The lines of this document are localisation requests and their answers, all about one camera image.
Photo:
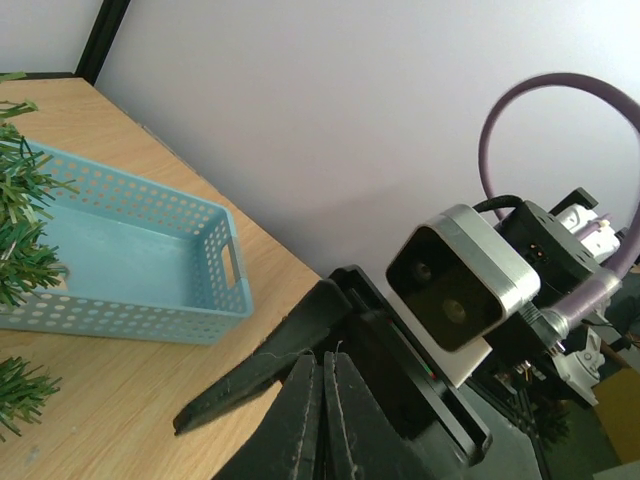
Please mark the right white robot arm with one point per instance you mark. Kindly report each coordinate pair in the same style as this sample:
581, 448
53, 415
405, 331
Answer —
573, 284

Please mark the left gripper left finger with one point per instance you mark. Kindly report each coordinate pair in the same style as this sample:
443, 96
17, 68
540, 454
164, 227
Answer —
285, 444

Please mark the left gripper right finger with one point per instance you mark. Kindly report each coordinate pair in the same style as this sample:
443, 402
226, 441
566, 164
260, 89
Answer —
361, 443

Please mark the light blue plastic basket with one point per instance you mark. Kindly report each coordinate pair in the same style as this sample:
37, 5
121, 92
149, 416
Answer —
141, 260

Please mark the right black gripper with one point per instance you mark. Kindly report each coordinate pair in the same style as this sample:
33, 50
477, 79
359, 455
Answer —
456, 433

